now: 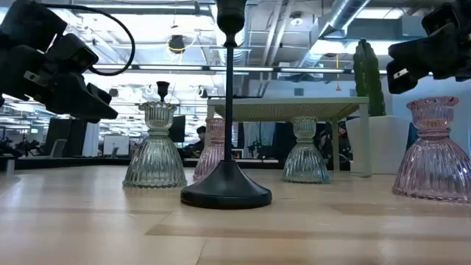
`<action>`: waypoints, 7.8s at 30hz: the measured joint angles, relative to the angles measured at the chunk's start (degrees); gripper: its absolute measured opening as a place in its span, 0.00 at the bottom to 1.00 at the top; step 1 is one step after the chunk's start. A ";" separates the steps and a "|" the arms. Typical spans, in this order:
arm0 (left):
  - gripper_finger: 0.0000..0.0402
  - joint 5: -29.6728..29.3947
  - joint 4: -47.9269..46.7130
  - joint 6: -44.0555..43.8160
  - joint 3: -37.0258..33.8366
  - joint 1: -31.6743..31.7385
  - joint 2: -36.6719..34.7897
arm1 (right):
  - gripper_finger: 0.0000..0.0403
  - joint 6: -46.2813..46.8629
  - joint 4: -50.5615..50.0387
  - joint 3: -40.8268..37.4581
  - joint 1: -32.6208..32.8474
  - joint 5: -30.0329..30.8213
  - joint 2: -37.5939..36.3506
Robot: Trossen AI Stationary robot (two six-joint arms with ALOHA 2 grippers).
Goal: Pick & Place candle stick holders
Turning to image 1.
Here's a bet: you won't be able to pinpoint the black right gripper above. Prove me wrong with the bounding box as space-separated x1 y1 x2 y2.
386 21 471 95

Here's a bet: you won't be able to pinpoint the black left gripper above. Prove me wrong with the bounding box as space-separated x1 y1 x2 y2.
0 43 118 124

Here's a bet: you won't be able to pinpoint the slim black metal candlestick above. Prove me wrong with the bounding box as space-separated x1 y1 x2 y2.
156 81 171 103

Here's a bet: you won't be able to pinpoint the clear ribbed glass candle holder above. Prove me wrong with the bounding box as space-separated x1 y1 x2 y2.
281 116 331 185
122 101 188 189

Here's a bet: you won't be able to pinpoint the pink ribbed glass candle holder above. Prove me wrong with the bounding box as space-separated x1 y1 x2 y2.
392 96 471 204
193 117 226 183

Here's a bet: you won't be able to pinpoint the tall black metal candlestick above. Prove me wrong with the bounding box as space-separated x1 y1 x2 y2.
180 0 273 210

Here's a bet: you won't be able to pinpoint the tall green cactus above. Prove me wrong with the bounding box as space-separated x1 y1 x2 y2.
352 38 386 117

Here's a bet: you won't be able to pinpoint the white square pillar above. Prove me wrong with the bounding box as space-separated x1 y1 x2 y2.
81 121 101 158

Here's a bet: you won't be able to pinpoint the black partition panels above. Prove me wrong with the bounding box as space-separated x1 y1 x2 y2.
43 118 88 158

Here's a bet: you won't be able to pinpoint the grey office chair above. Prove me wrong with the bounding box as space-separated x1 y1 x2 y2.
49 138 68 159

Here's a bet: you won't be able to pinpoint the blue cabinet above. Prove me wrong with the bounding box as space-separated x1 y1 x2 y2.
406 122 419 151

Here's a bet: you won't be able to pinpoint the white planter box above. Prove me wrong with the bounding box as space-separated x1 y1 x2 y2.
344 115 411 175

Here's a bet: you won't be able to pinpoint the black computer monitor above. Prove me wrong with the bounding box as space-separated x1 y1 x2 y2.
169 115 187 144

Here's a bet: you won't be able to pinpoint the person behind shelf table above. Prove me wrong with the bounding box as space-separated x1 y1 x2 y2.
318 120 353 172

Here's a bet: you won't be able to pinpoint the pale green mesh shelf table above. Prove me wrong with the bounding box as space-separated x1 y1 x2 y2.
206 96 372 178

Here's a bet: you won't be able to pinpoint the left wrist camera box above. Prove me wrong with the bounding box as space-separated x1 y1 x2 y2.
46 32 99 74

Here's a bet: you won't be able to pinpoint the black table edge rail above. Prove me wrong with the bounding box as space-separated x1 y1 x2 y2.
0 157 354 172

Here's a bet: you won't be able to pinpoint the orange hanging cord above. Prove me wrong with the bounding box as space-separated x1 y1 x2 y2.
335 54 342 92

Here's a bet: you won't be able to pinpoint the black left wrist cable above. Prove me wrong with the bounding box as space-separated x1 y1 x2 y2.
36 2 136 77

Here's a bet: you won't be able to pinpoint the silver spiral ventilation duct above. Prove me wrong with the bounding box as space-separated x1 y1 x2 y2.
294 0 372 69

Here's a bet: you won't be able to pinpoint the long ceiling light rail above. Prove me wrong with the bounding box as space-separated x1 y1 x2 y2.
91 63 435 76

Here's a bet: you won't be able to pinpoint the black ceiling cable reel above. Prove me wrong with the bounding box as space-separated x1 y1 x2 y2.
167 34 187 55

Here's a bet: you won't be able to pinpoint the silver ribbed ventilation duct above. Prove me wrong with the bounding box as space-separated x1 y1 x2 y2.
212 0 251 66

